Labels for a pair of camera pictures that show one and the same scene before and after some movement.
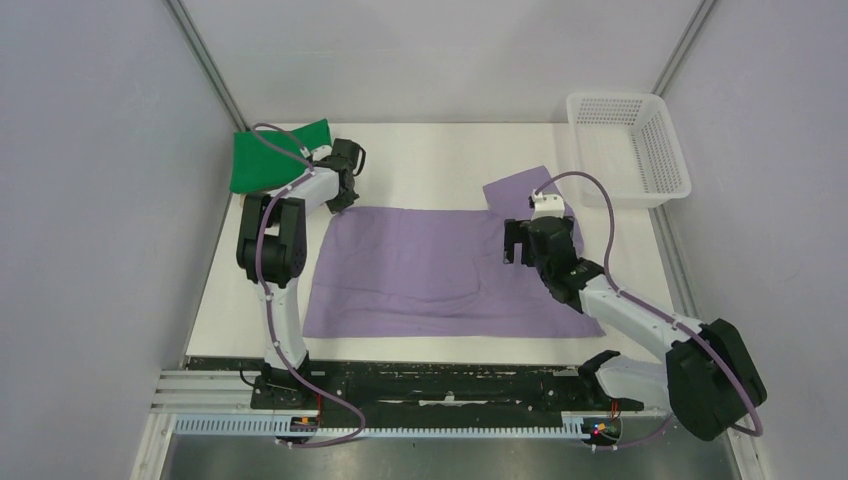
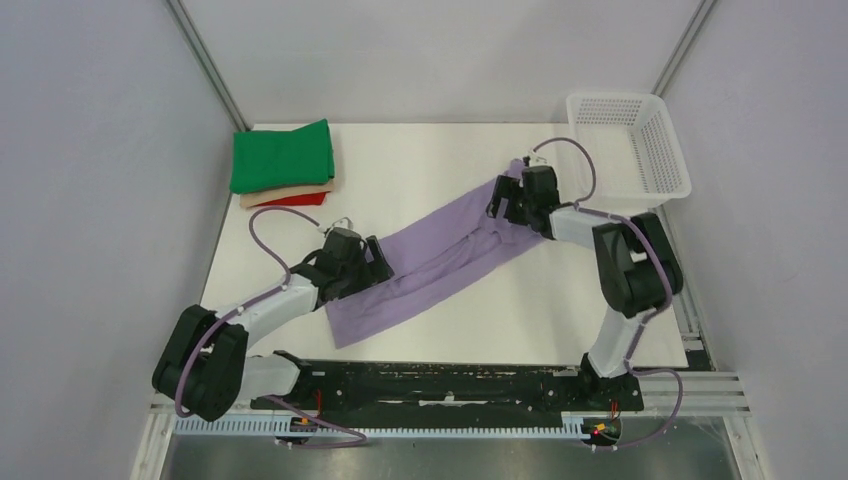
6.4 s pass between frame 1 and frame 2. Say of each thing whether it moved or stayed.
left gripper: moved
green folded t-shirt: stayed
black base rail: stayed
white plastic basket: stayed
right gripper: moved
